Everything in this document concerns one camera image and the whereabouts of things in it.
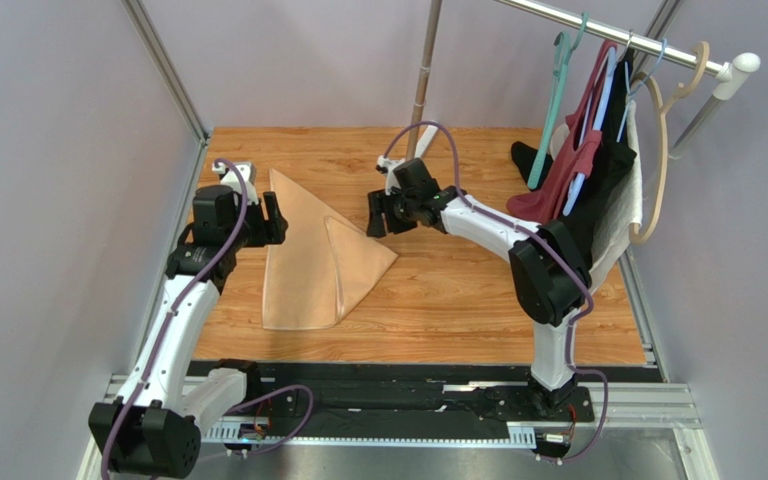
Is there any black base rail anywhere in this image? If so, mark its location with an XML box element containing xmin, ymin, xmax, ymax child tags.
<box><xmin>187</xmin><ymin>359</ymin><xmax>665</xmax><ymax>441</ymax></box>

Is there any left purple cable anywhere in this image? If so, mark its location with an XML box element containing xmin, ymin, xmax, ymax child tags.
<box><xmin>99</xmin><ymin>157</ymin><xmax>315</xmax><ymax>480</ymax></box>

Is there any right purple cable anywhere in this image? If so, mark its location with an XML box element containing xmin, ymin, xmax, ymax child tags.
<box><xmin>378</xmin><ymin>121</ymin><xmax>610</xmax><ymax>465</ymax></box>

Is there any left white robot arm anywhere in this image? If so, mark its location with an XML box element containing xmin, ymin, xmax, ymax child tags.
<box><xmin>88</xmin><ymin>185</ymin><xmax>288</xmax><ymax>479</ymax></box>

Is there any beige cloth napkin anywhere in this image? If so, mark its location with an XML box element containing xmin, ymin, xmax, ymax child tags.
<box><xmin>262</xmin><ymin>169</ymin><xmax>398</xmax><ymax>331</ymax></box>

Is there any metal clothes rack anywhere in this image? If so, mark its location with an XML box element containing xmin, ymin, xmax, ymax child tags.
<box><xmin>411</xmin><ymin>1</ymin><xmax>761</xmax><ymax>159</ymax></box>

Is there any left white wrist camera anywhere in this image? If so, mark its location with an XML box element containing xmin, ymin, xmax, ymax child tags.
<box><xmin>211</xmin><ymin>159</ymin><xmax>259</xmax><ymax>204</ymax></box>

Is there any purple cable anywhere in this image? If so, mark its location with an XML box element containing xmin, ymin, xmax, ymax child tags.
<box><xmin>378</xmin><ymin>121</ymin><xmax>610</xmax><ymax>465</ymax></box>
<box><xmin>99</xmin><ymin>157</ymin><xmax>315</xmax><ymax>480</ymax></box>

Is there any beige wooden hanger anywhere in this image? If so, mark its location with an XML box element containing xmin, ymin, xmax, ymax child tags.
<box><xmin>630</xmin><ymin>41</ymin><xmax>710</xmax><ymax>245</ymax></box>

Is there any white towel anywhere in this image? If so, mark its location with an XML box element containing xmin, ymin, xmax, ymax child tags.
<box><xmin>589</xmin><ymin>101</ymin><xmax>643</xmax><ymax>294</ymax></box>

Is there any teal plastic hanger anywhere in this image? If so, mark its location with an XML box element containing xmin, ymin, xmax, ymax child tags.
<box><xmin>527</xmin><ymin>11</ymin><xmax>589</xmax><ymax>191</ymax></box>

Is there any aluminium frame post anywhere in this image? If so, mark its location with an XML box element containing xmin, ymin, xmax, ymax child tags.
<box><xmin>120</xmin><ymin>0</ymin><xmax>211</xmax><ymax>142</ymax></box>

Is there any black garment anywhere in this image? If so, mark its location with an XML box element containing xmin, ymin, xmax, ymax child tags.
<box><xmin>547</xmin><ymin>79</ymin><xmax>633</xmax><ymax>267</ymax></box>

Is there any maroon shirt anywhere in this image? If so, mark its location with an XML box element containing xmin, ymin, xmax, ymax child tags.
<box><xmin>506</xmin><ymin>40</ymin><xmax>619</xmax><ymax>223</ymax></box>

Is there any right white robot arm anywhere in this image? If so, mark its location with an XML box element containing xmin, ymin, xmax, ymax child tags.
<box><xmin>366</xmin><ymin>156</ymin><xmax>591</xmax><ymax>404</ymax></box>

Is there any light blue hanger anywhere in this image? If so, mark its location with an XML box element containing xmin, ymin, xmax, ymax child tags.
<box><xmin>562</xmin><ymin>46</ymin><xmax>641</xmax><ymax>216</ymax></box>

